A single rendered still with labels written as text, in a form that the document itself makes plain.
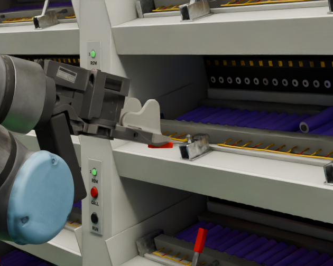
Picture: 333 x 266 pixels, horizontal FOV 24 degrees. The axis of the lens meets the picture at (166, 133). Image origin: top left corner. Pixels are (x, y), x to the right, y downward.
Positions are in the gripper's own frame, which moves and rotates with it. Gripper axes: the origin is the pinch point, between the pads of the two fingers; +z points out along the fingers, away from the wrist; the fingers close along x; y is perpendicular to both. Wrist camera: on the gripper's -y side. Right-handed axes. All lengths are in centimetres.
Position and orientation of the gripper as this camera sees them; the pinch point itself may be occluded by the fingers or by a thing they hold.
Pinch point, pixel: (157, 142)
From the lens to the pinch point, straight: 105.2
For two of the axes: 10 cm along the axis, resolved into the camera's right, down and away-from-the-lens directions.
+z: 7.8, 1.6, 6.1
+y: 1.8, -9.8, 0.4
